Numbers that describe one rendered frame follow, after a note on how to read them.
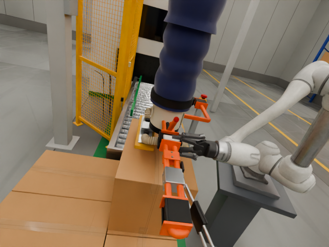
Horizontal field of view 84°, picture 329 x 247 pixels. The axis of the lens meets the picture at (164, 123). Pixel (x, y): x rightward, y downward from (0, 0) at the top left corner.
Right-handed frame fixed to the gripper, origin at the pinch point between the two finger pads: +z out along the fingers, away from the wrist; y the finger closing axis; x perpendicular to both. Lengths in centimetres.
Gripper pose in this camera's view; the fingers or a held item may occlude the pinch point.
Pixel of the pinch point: (169, 142)
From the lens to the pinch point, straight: 79.7
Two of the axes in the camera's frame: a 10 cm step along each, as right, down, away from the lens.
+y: -2.2, 8.6, 4.6
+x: -0.3, -4.8, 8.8
